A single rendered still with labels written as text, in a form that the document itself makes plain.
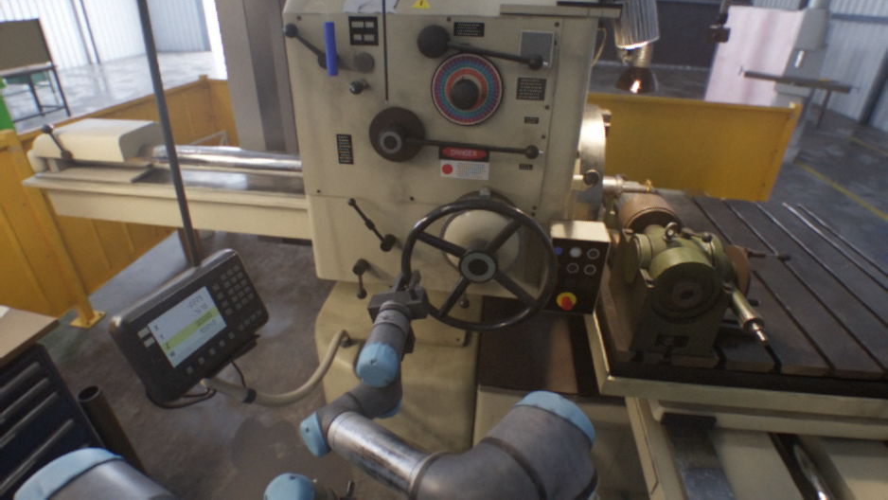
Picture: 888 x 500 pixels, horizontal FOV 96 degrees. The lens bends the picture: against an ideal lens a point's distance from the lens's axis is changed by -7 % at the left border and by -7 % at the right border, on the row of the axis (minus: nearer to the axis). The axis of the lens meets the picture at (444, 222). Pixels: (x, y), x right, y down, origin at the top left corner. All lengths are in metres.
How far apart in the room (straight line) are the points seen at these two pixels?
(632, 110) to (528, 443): 3.29
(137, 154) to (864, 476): 2.73
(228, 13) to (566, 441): 1.91
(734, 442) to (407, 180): 1.29
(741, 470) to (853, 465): 0.36
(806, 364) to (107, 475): 1.59
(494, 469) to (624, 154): 3.39
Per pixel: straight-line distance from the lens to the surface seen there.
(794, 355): 1.64
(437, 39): 1.05
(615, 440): 1.96
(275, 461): 2.36
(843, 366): 1.70
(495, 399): 1.77
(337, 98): 1.20
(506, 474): 0.60
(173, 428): 2.66
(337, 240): 1.38
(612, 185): 1.61
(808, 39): 7.09
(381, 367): 0.85
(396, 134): 1.10
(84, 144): 2.16
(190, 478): 2.44
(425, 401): 1.83
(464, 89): 1.02
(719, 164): 4.10
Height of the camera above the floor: 1.90
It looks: 28 degrees down
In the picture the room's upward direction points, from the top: 1 degrees clockwise
